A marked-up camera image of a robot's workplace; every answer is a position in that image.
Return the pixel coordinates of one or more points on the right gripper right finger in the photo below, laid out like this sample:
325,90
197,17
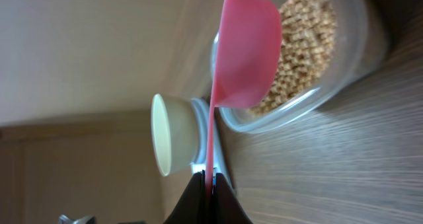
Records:
226,208

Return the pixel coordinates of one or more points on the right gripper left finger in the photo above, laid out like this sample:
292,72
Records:
190,207

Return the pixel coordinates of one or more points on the pink measuring scoop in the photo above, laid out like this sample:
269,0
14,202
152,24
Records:
248,48

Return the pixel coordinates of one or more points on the white digital kitchen scale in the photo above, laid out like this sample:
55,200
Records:
201,111

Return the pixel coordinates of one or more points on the white bowl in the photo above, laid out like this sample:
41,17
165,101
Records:
174,132

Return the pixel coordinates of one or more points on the soybeans pile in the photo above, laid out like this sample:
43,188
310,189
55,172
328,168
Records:
308,37

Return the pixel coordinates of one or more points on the clear plastic container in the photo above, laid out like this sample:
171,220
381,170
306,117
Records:
361,45

